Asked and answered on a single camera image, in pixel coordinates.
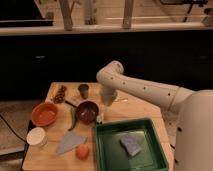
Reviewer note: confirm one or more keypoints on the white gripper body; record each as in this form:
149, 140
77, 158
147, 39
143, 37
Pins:
108, 96

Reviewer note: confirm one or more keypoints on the white dish brush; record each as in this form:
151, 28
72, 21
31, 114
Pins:
101, 115

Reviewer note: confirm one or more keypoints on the purple bowl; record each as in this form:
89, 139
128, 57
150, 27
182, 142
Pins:
87, 112

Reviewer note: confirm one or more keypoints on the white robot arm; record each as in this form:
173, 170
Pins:
194, 136

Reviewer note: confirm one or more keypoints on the orange bowl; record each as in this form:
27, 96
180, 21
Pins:
44, 114

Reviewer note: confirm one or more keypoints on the metal fork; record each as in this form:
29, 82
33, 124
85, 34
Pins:
121, 100

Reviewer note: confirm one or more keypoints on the dark metal cup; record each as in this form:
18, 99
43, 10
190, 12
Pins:
83, 90

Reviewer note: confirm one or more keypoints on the green chili pepper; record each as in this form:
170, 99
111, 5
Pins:
73, 119

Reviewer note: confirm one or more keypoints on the brown grape bunch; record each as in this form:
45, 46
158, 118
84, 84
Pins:
60, 95

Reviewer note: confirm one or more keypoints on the blue sponge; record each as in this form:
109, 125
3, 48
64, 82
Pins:
130, 144

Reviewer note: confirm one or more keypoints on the grey triangular cloth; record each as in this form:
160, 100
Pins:
70, 141

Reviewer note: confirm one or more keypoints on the green plastic tray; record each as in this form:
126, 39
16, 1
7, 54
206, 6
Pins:
112, 156

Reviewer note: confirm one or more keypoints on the orange fruit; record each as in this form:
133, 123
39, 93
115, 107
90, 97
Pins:
82, 152

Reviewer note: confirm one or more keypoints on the white cup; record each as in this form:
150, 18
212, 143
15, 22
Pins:
37, 137

